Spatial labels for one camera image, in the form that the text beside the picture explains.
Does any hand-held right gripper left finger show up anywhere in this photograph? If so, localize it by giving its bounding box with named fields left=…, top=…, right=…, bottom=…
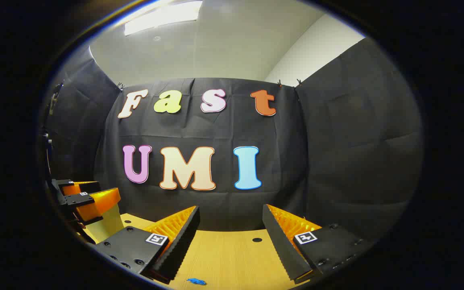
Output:
left=95, top=205, right=200, bottom=284

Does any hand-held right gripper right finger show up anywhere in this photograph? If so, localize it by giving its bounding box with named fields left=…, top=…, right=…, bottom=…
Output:
left=262, top=204, right=377, bottom=284

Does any green desktop garbage bin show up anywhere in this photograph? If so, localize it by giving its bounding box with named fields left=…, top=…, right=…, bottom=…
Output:
left=85, top=203, right=126, bottom=244

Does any wooden desktop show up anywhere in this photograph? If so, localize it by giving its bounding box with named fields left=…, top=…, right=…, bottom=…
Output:
left=83, top=213, right=313, bottom=290

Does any black backdrop cloth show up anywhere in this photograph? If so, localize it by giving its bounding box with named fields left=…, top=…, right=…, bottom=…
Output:
left=41, top=38, right=424, bottom=242

